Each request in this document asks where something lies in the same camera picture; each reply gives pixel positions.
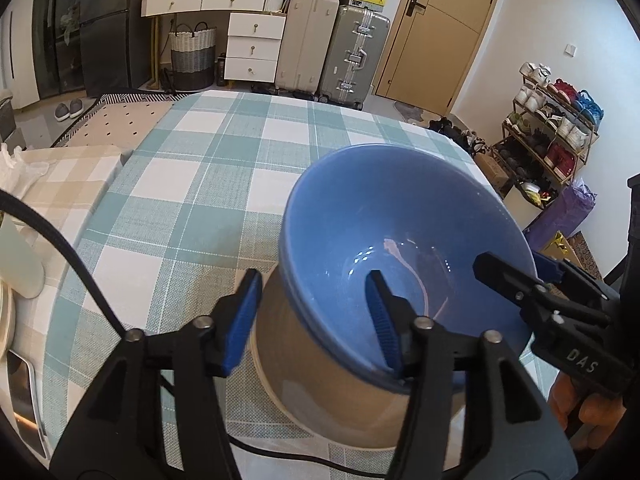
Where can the metal tray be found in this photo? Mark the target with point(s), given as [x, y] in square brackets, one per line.
[22, 400]

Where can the silver suitcase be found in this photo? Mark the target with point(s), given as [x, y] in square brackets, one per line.
[352, 55]

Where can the beige suitcase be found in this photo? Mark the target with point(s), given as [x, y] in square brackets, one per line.
[305, 45]

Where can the patterned gift bag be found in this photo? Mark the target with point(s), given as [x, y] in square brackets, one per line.
[585, 255]

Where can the gold shoe rack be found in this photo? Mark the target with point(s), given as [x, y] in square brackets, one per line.
[592, 140]

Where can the person's right hand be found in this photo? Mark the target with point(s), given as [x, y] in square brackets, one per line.
[595, 412]

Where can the black glass cabinet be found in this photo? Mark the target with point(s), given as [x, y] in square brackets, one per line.
[60, 35]

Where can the mint green tumbler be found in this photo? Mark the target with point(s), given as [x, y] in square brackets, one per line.
[20, 260]

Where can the cream speckled plate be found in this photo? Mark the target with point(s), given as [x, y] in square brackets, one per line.
[310, 390]

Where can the dark water bottle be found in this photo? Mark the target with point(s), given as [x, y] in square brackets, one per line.
[221, 70]

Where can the stack of white plates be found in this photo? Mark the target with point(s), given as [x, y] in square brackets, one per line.
[5, 320]

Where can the rows of assorted sneakers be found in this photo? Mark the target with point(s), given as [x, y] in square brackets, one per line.
[562, 87]

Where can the white light switch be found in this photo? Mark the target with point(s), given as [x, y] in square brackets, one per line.
[570, 49]

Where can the scattered dark shoes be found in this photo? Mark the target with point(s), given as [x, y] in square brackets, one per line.
[450, 130]

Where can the cardboard box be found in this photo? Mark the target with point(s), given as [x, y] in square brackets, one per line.
[492, 172]

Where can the grey refrigerator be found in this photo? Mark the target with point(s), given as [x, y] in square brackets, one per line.
[115, 25]

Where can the woven laundry basket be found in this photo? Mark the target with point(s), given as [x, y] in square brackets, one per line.
[192, 60]

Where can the dotted rug with striped border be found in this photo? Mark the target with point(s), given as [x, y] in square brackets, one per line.
[115, 120]

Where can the beige checked cloth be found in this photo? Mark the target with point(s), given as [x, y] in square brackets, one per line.
[65, 175]

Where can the wooden door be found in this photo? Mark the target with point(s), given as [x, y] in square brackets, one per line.
[440, 35]

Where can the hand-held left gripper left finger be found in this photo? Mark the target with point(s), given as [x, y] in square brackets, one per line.
[245, 315]

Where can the blue bowl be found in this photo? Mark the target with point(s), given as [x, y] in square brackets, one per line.
[375, 200]

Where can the grey door mat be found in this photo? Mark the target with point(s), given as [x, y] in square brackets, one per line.
[407, 111]

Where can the white dressing table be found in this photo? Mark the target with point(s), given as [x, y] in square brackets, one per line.
[250, 35]

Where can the purple rolled mat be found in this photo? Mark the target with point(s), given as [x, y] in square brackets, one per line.
[562, 215]

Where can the grey slipper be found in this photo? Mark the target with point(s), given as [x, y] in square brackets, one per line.
[61, 111]
[76, 106]

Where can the yellow bag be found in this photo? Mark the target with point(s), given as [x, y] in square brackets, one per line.
[557, 246]

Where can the teal checked tablecloth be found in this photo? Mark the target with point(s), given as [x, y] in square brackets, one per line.
[200, 185]

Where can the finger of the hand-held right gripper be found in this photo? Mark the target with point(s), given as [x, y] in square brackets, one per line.
[549, 267]
[500, 277]

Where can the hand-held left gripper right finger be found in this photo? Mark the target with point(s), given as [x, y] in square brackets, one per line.
[380, 315]

